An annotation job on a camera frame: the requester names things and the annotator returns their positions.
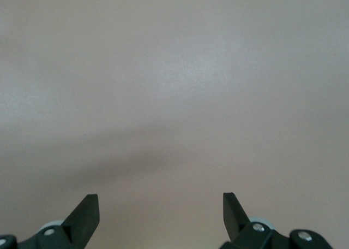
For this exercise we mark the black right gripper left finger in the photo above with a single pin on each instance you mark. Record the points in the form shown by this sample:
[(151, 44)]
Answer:
[(84, 219)]

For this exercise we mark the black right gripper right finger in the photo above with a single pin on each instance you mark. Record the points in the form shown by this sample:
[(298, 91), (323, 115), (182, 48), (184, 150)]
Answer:
[(234, 219)]

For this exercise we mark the brown table cover sheet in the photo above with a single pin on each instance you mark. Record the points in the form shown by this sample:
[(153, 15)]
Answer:
[(174, 68)]

